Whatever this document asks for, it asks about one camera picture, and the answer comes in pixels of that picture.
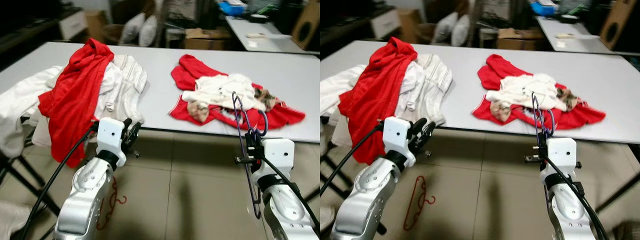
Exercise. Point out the purple plastic hanger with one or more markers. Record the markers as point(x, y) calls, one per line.
point(551, 122)
point(257, 212)

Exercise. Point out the red t-shirt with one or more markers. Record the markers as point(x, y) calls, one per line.
point(380, 95)
point(75, 95)

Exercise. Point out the cream shirt brown sleeves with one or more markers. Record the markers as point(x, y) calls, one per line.
point(522, 87)
point(220, 87)

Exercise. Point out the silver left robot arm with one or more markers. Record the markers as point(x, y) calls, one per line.
point(370, 200)
point(85, 200)

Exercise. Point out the red plastic hanger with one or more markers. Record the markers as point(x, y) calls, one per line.
point(115, 192)
point(424, 184)

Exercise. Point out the large white table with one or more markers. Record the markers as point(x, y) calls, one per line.
point(280, 75)
point(590, 75)

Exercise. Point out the red shirt white trim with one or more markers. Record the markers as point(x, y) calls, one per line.
point(492, 70)
point(187, 70)

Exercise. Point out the white plain cloth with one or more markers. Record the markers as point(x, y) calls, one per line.
point(335, 90)
point(20, 100)

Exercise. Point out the small white card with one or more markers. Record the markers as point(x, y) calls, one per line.
point(252, 44)
point(561, 44)

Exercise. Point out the grey pillow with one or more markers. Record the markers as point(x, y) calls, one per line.
point(149, 31)
point(461, 30)
point(132, 28)
point(445, 27)

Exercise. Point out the closed cardboard box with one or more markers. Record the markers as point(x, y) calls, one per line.
point(100, 25)
point(411, 25)

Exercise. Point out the open cardboard box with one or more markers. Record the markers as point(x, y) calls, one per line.
point(517, 39)
point(205, 39)

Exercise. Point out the white remote control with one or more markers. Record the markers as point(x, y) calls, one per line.
point(260, 35)
point(567, 35)

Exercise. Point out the white office table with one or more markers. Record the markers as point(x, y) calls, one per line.
point(280, 37)
point(590, 39)

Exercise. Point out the white drawer unit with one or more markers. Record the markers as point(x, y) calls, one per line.
point(73, 23)
point(385, 23)

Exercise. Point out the grey woven mat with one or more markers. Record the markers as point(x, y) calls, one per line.
point(627, 231)

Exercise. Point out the black round object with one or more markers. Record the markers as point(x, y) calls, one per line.
point(569, 19)
point(259, 19)

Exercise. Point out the black wood loudspeaker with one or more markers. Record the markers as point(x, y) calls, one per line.
point(620, 22)
point(306, 25)

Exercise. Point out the blue plastic basin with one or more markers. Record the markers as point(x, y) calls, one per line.
point(232, 7)
point(543, 7)

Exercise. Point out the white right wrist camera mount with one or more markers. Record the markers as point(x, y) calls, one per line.
point(560, 152)
point(277, 152)

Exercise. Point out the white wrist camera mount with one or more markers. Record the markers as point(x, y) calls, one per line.
point(277, 152)
point(560, 152)
point(110, 135)
point(397, 135)

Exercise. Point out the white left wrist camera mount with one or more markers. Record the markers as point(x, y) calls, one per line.
point(110, 135)
point(397, 135)

